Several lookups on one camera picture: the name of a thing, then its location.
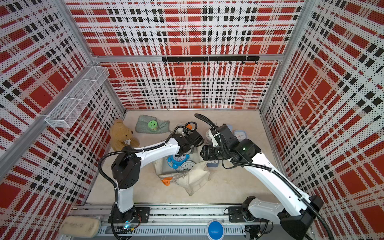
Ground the blue square alarm clock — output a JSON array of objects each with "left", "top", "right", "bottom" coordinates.
[{"left": 207, "top": 161, "right": 219, "bottom": 168}]

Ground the cream canvas tote bag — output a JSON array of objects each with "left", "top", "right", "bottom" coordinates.
[{"left": 153, "top": 147, "right": 211, "bottom": 196}]

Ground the white blue oval clock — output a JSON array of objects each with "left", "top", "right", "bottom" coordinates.
[{"left": 234, "top": 130, "right": 248, "bottom": 142}]

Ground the white round alarm clock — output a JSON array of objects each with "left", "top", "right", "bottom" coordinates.
[{"left": 205, "top": 129, "right": 213, "bottom": 145}]

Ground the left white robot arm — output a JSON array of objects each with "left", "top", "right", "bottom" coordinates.
[{"left": 98, "top": 126, "right": 204, "bottom": 225}]

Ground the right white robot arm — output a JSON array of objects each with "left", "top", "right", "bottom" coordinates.
[{"left": 195, "top": 114, "right": 335, "bottom": 240}]

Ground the blue twin bell clock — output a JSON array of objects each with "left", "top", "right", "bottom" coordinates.
[{"left": 167, "top": 155, "right": 190, "bottom": 170}]

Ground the grey round clock in bag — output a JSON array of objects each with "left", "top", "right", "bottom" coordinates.
[{"left": 180, "top": 161, "right": 195, "bottom": 172}]

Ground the green lidded small jar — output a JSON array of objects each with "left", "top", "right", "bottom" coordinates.
[{"left": 148, "top": 120, "right": 158, "bottom": 131}]

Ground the green knitted cloth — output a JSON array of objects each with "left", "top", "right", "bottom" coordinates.
[{"left": 135, "top": 115, "right": 170, "bottom": 134}]

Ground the brown plush dog toy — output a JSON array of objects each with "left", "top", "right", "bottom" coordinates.
[{"left": 110, "top": 119, "right": 140, "bottom": 151}]

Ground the beige sponge block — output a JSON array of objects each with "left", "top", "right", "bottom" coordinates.
[{"left": 59, "top": 216, "right": 102, "bottom": 239}]

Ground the black hook rail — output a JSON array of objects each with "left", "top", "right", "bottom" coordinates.
[{"left": 162, "top": 56, "right": 260, "bottom": 64}]

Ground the white wire mesh basket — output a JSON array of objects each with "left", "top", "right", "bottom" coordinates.
[{"left": 45, "top": 66, "right": 110, "bottom": 129}]

